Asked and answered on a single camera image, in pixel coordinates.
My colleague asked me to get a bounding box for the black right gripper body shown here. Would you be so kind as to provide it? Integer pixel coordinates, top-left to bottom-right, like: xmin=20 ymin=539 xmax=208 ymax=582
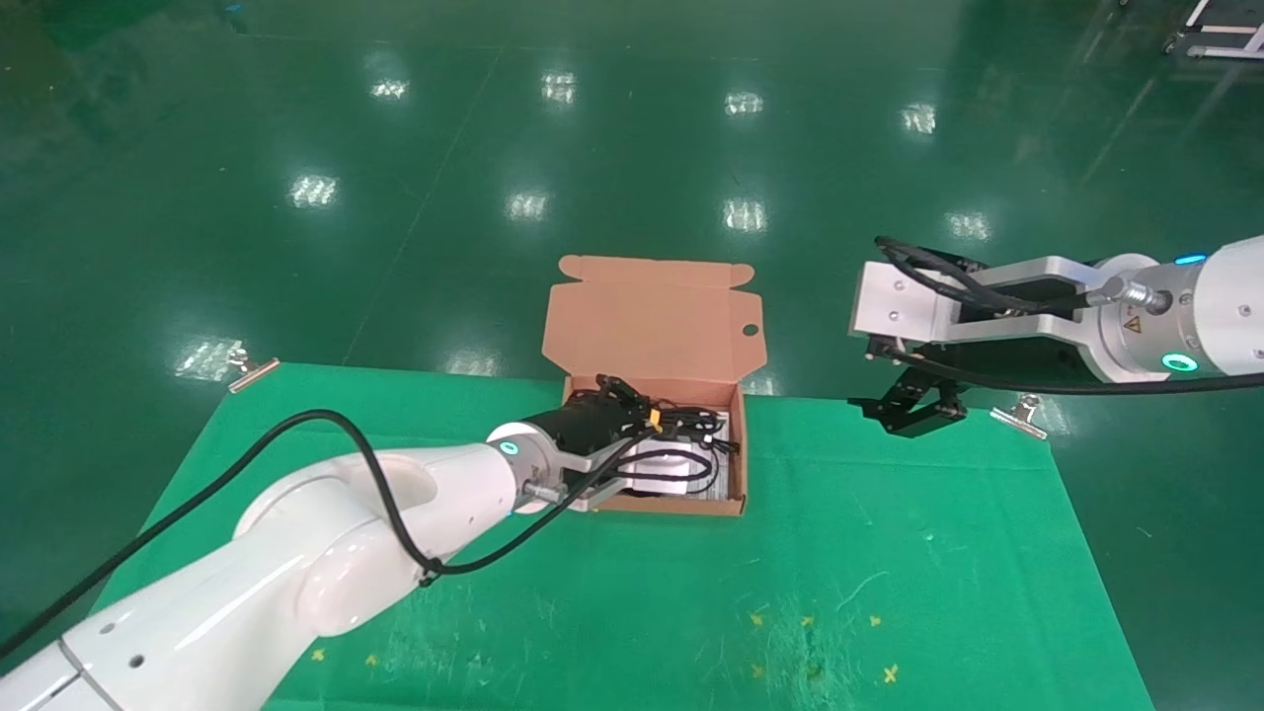
xmin=865 ymin=334 xmax=1099 ymax=392

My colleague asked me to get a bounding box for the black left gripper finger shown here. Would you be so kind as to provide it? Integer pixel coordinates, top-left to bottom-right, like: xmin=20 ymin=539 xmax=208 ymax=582
xmin=622 ymin=395 xmax=666 ymax=436
xmin=594 ymin=372 xmax=645 ymax=408

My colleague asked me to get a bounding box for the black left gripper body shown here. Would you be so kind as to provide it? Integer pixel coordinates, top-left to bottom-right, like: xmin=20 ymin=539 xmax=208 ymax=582
xmin=543 ymin=392 xmax=635 ymax=458

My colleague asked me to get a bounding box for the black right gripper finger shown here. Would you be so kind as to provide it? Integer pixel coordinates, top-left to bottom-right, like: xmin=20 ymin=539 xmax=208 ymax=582
xmin=918 ymin=378 xmax=970 ymax=428
xmin=848 ymin=378 xmax=936 ymax=436

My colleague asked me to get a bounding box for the orange cardboard box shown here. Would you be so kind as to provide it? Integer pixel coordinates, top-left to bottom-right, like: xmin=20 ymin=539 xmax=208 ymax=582
xmin=541 ymin=254 xmax=767 ymax=518

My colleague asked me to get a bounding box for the silver binder clip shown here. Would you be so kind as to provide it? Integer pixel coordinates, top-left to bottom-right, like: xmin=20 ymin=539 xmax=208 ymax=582
xmin=989 ymin=393 xmax=1051 ymax=441
xmin=224 ymin=343 xmax=281 ymax=395

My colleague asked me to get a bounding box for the white printed instruction sheet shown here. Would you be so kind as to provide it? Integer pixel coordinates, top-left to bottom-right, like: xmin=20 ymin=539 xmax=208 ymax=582
xmin=691 ymin=420 xmax=739 ymax=498

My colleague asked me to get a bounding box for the green table mat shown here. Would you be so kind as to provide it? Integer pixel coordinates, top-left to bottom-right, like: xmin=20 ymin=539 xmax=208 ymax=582
xmin=89 ymin=362 xmax=1158 ymax=711

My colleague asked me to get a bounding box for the white metal rack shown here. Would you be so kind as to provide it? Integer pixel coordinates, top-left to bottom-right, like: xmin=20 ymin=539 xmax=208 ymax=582
xmin=1163 ymin=0 xmax=1264 ymax=62

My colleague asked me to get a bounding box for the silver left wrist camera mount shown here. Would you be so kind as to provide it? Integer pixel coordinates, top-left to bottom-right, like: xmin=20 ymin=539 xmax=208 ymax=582
xmin=565 ymin=434 xmax=734 ymax=514

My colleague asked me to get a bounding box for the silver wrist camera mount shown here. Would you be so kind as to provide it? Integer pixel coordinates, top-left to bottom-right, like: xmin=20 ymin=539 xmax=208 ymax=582
xmin=846 ymin=255 xmax=1113 ymax=375
xmin=565 ymin=434 xmax=734 ymax=514

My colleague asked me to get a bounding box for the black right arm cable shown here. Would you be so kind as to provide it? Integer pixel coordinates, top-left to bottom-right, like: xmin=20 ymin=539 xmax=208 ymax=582
xmin=873 ymin=234 xmax=1264 ymax=398

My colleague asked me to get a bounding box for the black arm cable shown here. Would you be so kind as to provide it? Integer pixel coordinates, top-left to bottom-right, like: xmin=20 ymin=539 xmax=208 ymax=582
xmin=873 ymin=234 xmax=1264 ymax=398
xmin=0 ymin=408 xmax=661 ymax=665

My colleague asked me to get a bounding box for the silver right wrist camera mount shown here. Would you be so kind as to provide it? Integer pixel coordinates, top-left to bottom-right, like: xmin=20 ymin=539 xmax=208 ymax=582
xmin=846 ymin=255 xmax=1113 ymax=375

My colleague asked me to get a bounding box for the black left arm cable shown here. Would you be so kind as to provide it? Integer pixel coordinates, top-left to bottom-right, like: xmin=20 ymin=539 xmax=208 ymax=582
xmin=0 ymin=408 xmax=661 ymax=665

